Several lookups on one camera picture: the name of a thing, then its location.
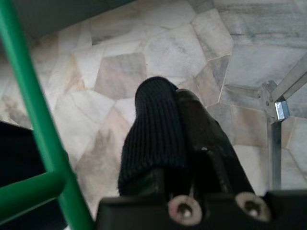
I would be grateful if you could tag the black polo shirt green print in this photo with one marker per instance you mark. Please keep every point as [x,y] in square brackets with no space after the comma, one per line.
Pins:
[156,119]

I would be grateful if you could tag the green clothes hanger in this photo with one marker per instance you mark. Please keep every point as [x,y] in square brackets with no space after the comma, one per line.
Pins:
[24,72]

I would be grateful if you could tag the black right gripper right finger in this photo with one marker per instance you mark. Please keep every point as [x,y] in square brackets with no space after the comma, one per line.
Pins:
[211,155]

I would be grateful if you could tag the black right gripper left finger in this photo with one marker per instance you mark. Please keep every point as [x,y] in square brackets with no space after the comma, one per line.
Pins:
[163,184]

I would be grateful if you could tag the silver metal clothes rack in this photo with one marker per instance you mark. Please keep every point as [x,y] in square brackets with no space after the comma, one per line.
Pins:
[275,143]

